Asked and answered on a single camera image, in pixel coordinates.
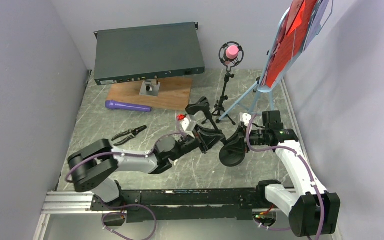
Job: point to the black wire stripper pliers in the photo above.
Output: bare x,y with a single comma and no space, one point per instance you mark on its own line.
125,136

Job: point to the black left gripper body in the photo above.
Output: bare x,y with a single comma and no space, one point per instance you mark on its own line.
188,140

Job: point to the pink microphone in shock mount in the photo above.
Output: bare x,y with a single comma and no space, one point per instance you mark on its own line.
231,54

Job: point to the dark green rack unit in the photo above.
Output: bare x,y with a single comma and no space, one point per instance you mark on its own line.
147,52

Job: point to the black round-base mic stand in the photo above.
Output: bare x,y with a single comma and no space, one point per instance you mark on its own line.
203,106

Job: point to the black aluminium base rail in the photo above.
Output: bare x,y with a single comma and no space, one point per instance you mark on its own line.
136,206

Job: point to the wooden board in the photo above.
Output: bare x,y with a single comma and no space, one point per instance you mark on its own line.
173,93

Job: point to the red sheet music papers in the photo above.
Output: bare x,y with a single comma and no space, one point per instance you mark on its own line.
290,41

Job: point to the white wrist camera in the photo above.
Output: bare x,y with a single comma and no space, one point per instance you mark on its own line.
185,124
245,119

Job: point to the light blue music stand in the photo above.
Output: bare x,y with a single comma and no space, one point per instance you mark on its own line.
248,100

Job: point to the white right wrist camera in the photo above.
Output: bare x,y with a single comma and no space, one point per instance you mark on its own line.
245,119

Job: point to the grey metal bracket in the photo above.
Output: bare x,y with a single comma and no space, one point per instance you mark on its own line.
150,87

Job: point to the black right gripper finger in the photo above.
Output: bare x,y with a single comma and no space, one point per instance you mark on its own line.
235,146
239,135

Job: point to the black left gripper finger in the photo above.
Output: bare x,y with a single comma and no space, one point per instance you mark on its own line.
208,131
213,138

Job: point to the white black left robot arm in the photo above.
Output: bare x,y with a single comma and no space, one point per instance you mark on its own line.
90,168

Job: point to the purple microphone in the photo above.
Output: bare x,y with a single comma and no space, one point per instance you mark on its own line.
116,105

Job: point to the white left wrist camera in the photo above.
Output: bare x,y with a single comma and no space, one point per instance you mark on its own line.
185,124

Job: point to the black tripod mic stand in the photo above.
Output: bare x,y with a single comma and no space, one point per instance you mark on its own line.
219,108

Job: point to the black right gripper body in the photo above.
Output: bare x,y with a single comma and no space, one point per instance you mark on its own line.
257,137

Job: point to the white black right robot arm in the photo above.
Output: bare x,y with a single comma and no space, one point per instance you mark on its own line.
312,210

